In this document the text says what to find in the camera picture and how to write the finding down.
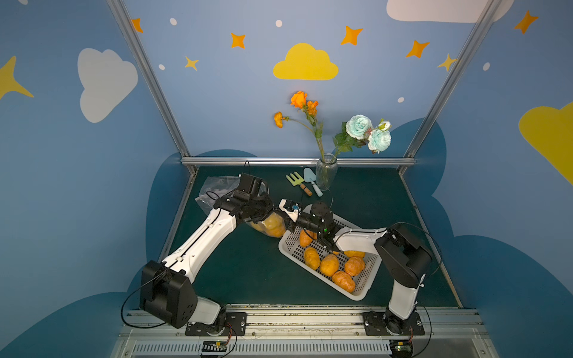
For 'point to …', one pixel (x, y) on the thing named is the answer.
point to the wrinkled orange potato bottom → (343, 280)
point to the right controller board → (401, 348)
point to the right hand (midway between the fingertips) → (279, 205)
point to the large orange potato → (274, 225)
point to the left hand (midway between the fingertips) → (278, 203)
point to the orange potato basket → (305, 239)
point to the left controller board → (213, 347)
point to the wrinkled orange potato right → (354, 265)
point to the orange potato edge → (312, 258)
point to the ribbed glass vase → (326, 171)
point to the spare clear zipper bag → (215, 188)
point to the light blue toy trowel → (310, 175)
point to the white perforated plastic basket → (290, 247)
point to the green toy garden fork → (298, 182)
